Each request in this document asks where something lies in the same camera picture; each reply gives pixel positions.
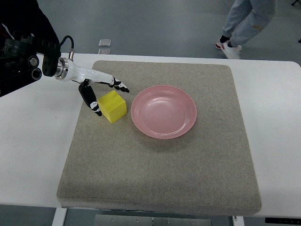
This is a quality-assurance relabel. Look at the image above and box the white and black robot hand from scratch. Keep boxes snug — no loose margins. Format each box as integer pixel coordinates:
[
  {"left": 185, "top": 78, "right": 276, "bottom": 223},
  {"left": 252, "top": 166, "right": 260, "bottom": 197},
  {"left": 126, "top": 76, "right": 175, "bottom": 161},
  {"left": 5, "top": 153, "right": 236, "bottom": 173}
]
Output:
[{"left": 55, "top": 57, "right": 129, "bottom": 116}]

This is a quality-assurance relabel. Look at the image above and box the upper metal floor plate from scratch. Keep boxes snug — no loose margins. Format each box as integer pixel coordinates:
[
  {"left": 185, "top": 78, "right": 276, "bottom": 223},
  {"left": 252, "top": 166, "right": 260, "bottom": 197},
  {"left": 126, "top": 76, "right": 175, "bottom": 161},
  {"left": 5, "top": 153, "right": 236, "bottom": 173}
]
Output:
[{"left": 98, "top": 39, "right": 111, "bottom": 47}]

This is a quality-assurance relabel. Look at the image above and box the metal table base plate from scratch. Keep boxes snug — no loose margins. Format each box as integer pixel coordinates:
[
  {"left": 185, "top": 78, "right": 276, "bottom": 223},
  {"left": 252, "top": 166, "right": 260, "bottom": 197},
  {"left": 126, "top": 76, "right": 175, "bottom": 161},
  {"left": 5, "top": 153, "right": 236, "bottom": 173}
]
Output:
[{"left": 94, "top": 215, "right": 212, "bottom": 226}]

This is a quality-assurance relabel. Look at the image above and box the person in grey trousers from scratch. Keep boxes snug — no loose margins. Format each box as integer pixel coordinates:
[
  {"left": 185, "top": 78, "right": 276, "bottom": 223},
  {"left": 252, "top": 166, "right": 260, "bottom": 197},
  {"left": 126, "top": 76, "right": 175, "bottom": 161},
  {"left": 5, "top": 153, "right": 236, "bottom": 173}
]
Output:
[{"left": 215, "top": 0, "right": 277, "bottom": 59}]

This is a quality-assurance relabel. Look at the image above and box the pink plate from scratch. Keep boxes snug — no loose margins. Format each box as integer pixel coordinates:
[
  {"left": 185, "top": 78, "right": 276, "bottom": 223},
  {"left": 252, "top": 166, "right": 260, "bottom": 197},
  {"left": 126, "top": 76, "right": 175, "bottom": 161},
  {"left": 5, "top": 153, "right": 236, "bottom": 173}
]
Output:
[{"left": 131, "top": 85, "right": 197, "bottom": 139}]

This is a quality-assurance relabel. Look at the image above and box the lower metal floor plate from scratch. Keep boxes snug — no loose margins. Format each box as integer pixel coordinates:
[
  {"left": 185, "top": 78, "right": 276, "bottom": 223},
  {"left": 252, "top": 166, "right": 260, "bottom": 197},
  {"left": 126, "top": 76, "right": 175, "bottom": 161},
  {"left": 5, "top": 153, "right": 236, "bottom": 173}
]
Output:
[{"left": 98, "top": 48, "right": 111, "bottom": 55}]

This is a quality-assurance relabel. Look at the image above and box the black table control panel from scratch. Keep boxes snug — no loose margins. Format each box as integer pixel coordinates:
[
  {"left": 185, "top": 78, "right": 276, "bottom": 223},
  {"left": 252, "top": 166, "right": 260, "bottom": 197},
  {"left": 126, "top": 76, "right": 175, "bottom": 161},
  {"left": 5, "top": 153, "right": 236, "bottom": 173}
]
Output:
[{"left": 265, "top": 218, "right": 301, "bottom": 225}]

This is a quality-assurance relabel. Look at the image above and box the yellow foam block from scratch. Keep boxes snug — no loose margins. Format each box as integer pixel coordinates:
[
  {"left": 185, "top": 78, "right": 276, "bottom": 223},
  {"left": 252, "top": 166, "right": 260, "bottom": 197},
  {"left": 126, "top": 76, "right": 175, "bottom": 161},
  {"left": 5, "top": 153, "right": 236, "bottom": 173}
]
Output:
[{"left": 98, "top": 90, "right": 127, "bottom": 123}]

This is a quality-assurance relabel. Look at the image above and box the metal floor plate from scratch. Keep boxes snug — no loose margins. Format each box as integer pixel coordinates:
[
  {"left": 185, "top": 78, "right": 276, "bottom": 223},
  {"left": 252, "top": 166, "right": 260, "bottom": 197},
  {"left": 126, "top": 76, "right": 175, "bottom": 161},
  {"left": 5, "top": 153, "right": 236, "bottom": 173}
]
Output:
[
  {"left": 98, "top": 48, "right": 111, "bottom": 55},
  {"left": 98, "top": 39, "right": 111, "bottom": 47}
]

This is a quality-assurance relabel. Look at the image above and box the person in black clothes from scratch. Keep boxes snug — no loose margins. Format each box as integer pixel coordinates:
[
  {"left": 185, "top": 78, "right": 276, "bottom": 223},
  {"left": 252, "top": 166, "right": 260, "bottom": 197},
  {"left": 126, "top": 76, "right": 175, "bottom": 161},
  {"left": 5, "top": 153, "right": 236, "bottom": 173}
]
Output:
[{"left": 0, "top": 0, "right": 59, "bottom": 47}]

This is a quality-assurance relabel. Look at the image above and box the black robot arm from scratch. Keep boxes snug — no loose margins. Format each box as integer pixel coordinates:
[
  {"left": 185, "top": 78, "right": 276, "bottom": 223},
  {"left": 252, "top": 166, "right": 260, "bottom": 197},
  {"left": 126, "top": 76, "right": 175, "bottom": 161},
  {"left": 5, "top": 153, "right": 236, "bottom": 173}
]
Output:
[{"left": 0, "top": 31, "right": 74, "bottom": 97}]

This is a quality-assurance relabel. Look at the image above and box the beige square mat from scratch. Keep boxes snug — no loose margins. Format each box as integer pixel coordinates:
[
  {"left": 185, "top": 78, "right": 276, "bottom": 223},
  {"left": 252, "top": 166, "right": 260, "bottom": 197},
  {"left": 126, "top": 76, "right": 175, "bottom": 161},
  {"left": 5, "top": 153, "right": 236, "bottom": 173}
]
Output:
[{"left": 57, "top": 60, "right": 261, "bottom": 216}]

